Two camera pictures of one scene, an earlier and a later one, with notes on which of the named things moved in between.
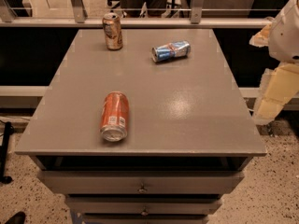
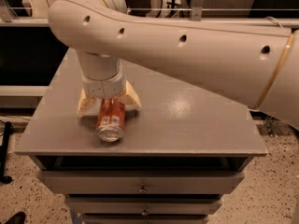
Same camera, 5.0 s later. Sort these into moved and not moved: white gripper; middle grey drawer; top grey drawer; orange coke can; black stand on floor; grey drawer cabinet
Moved: orange coke can; white gripper
Not moved: grey drawer cabinet; middle grey drawer; top grey drawer; black stand on floor
